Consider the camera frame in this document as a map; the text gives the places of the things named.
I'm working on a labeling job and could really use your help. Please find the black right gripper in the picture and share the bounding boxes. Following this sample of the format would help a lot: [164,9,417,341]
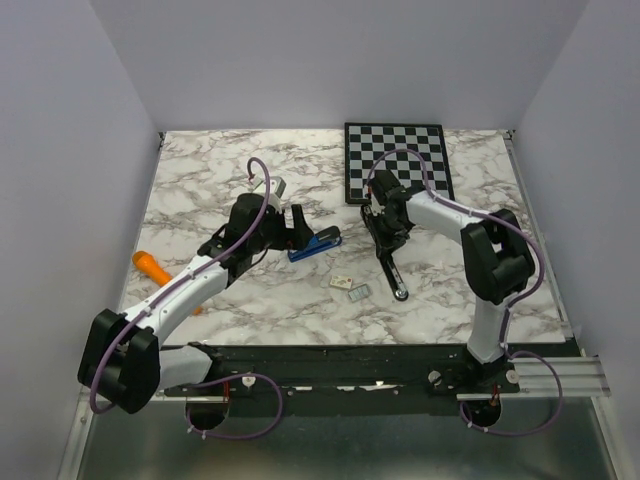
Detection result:
[367,208,409,256]

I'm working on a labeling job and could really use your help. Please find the blue and black stapler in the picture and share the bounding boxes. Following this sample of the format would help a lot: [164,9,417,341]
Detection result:
[287,226,342,263]

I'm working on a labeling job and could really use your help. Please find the white staple box sleeve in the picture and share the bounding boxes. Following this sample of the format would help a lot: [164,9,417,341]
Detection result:
[329,275,353,290]

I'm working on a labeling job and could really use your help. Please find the staple tray with staples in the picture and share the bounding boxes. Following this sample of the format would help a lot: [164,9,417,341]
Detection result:
[348,284,372,302]

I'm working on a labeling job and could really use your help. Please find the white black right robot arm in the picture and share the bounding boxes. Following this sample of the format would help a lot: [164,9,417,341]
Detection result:
[361,171,535,392]

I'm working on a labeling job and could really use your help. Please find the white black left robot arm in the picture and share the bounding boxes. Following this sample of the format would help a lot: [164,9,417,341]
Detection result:
[78,193,314,414]

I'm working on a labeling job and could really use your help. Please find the black and grey chessboard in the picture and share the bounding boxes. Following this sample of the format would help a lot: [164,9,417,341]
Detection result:
[344,122,455,205]

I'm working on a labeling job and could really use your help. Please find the orange toy microphone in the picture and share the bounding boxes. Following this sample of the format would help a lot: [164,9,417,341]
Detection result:
[131,250,173,289]

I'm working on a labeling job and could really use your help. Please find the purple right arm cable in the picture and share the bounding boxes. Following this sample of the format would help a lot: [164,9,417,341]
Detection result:
[364,148,565,436]

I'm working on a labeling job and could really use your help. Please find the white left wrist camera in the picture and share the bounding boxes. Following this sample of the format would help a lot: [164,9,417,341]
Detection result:
[249,176,286,213]

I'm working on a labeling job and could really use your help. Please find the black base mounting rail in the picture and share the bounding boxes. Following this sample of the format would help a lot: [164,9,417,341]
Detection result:
[166,344,519,417]

